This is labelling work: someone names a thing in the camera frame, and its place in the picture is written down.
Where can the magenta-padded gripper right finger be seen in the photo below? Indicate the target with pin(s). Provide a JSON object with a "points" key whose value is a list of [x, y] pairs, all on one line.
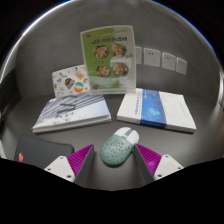
{"points": [[166, 166]]}

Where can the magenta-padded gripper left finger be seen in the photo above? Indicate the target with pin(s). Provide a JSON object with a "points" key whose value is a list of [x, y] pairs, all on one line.
{"points": [[58, 168]]}

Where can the green and white perforated mouse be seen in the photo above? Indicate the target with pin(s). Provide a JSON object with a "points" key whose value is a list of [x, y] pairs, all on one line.
{"points": [[117, 150]]}

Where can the black mouse pad, red heart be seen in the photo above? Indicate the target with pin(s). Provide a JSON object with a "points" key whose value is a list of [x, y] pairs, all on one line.
{"points": [[41, 150]]}

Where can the grey striped cover book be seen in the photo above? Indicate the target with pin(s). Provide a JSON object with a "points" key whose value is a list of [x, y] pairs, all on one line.
{"points": [[71, 111]]}

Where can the white book with blue band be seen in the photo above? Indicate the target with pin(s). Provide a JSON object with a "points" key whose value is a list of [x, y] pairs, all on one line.
{"points": [[156, 108]]}

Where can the white card with colourful stickers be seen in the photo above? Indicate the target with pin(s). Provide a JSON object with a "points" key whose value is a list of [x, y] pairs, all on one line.
{"points": [[68, 81]]}

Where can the green menu in acrylic stand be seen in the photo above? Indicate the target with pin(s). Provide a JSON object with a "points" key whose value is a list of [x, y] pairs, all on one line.
{"points": [[108, 58]]}

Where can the white wall sockets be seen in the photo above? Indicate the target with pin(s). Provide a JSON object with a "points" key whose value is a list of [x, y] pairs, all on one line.
{"points": [[152, 57]]}

